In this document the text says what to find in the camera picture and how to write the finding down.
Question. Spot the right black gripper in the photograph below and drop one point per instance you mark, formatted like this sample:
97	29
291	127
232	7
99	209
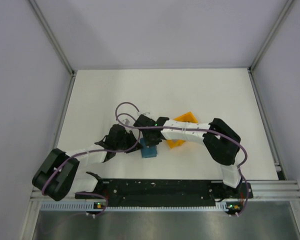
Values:
149	143

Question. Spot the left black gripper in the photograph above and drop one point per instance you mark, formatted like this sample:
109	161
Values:
131	136

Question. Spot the blue leather card holder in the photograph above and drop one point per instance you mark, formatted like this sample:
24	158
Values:
148	151

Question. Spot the orange plastic card stand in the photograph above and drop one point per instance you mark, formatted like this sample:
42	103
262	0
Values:
187	117

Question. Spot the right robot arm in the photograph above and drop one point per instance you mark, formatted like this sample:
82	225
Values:
218	138

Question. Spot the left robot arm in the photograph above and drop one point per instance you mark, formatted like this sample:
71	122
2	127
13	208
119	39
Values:
66	173

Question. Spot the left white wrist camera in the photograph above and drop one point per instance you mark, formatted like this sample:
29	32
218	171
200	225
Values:
127	122

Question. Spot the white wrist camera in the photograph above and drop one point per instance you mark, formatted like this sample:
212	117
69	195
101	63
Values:
146	113
127	122

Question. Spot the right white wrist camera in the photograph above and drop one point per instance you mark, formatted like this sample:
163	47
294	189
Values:
146	113

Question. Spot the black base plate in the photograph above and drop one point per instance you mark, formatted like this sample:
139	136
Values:
153	201

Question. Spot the grey cable duct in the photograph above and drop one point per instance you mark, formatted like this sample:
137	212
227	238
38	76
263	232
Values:
87	206

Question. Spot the aluminium frame rail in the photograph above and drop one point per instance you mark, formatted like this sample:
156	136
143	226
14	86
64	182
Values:
254	189

